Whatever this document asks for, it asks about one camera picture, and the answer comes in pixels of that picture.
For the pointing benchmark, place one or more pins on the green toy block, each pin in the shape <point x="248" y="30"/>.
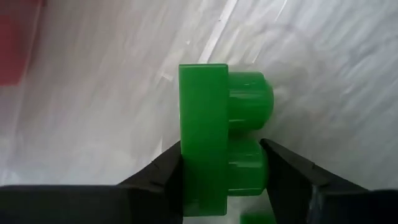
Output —
<point x="258" y="219"/>
<point x="203" y="124"/>

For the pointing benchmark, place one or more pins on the clear plastic bin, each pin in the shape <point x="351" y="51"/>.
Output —
<point x="18" y="46"/>

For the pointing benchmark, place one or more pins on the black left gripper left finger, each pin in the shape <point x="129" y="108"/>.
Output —
<point x="140" y="199"/>

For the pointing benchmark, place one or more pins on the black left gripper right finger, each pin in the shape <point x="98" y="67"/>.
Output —
<point x="311" y="199"/>

